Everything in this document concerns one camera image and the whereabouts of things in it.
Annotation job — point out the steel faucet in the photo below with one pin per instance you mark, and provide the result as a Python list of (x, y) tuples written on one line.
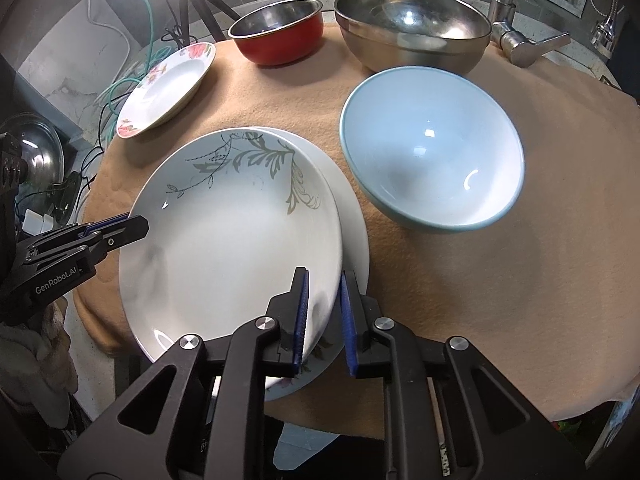
[(525, 45)]

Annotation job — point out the large steel bowl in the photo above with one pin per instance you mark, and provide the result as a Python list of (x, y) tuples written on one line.
[(415, 45)]

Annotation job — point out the stainless steel bowl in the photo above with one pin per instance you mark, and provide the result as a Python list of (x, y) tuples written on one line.
[(280, 47)]

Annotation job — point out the white power adapter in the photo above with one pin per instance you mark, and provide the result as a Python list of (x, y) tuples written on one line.
[(35, 221)]

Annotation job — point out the black tripod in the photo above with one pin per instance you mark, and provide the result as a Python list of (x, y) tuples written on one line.
[(186, 5)]

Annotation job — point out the white plate with leaf pattern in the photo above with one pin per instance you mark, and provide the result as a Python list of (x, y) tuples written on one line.
[(225, 250)]

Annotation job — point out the steel pot lid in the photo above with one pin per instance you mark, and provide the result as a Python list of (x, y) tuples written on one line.
[(40, 155)]

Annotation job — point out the white plate with pink flowers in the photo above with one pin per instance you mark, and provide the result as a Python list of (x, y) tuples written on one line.
[(165, 90)]

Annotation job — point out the person's left hand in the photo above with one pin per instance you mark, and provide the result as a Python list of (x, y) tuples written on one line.
[(52, 345)]

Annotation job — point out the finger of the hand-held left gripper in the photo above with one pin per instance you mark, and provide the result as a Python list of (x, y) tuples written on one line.
[(107, 225), (127, 232)]

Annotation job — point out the beige cloth mat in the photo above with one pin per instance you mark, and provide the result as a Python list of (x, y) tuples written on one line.
[(500, 285)]

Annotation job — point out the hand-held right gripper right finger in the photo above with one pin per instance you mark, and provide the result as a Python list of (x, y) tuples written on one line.
[(348, 330)]

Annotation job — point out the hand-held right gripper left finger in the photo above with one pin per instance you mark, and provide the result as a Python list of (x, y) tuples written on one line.
[(301, 320)]

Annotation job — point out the light blue bowl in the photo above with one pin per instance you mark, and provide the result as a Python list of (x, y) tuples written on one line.
[(430, 150)]

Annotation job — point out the large white plate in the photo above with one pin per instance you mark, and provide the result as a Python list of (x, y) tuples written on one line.
[(352, 220)]

